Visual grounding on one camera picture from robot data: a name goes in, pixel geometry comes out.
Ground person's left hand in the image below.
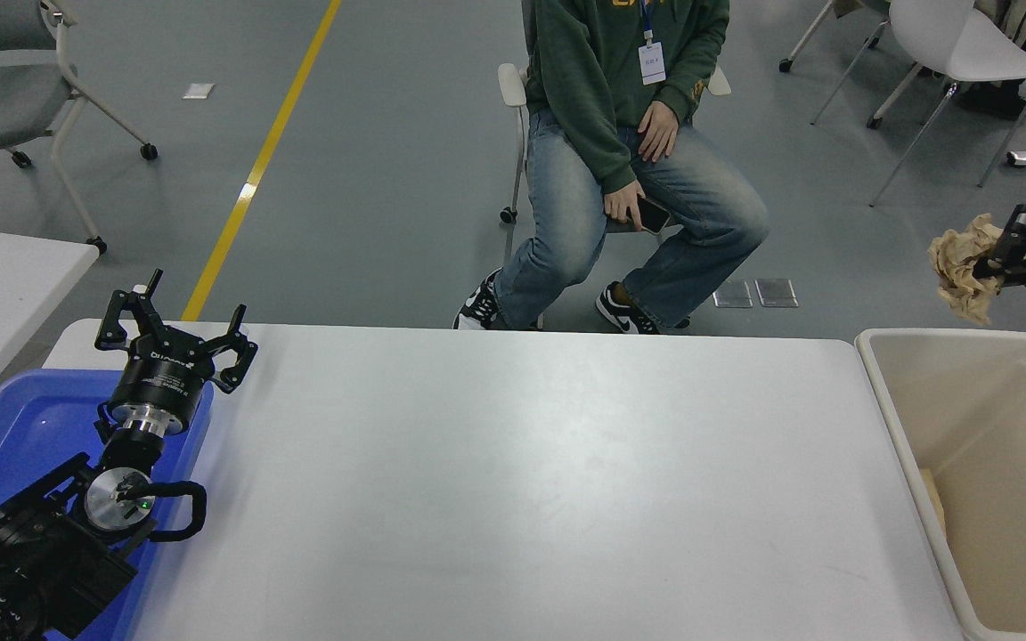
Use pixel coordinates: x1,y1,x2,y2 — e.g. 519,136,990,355
636,101,681,164

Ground white-legged caster chair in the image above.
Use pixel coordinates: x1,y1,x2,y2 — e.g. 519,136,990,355
778,0,950,130

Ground person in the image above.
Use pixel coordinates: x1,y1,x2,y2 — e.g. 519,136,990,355
958,0,1026,121
452,0,770,335

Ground tan paper ball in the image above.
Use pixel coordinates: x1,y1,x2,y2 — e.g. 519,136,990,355
927,214,1006,327

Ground smartphone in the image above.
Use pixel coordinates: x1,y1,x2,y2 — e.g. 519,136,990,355
633,194,672,236

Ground person's right hand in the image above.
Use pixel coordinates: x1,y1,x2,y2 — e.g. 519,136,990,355
604,181,656,228

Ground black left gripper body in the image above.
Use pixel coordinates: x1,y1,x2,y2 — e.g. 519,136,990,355
109,338,215,419

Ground tan cardboard piece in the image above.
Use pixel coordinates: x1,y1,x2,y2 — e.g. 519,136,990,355
920,469,948,535

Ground large pale plastic bin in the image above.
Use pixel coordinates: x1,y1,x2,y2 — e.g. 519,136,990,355
855,329,1026,641

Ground white chair with metal legs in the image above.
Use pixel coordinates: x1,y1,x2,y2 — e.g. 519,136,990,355
811,0,1026,207

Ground blue plastic tray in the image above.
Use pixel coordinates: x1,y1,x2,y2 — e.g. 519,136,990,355
0,369,216,641

